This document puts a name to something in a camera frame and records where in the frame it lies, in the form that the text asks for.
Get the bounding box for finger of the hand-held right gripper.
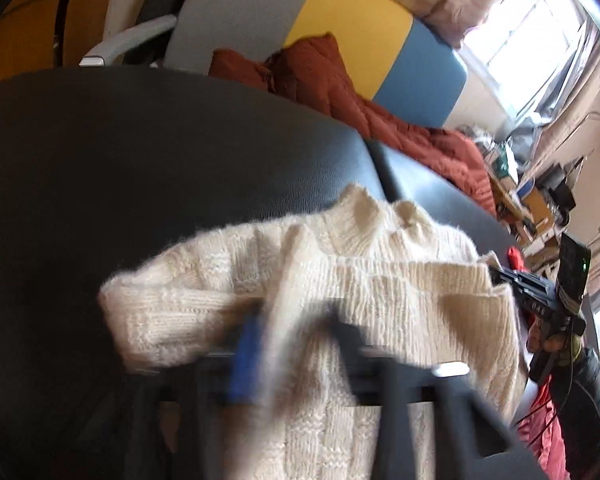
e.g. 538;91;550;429
490;266;532;294

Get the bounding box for grey beige curtain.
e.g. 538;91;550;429
505;20;600;161

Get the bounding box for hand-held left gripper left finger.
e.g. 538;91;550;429
130;302;270;480

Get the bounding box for black leather ottoman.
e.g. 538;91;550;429
0;65;521;480

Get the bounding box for white chair armrest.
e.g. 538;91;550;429
79;14;178;67

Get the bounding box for bright window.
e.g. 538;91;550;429
460;0;588;121

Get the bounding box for wooden wardrobe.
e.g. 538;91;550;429
0;0;126;91

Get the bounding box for person's right hand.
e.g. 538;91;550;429
527;322;584;362

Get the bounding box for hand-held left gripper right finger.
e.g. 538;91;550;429
324;299;552;480

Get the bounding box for grey yellow blue sofa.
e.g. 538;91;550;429
162;0;468;128

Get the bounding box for rust quilted blanket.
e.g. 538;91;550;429
209;32;498;218

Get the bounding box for person's right forearm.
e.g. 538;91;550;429
550;347;600;480

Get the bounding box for cream knit sweater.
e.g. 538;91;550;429
98;183;531;480

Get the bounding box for pile of boxes and clutter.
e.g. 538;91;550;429
462;127;583;263

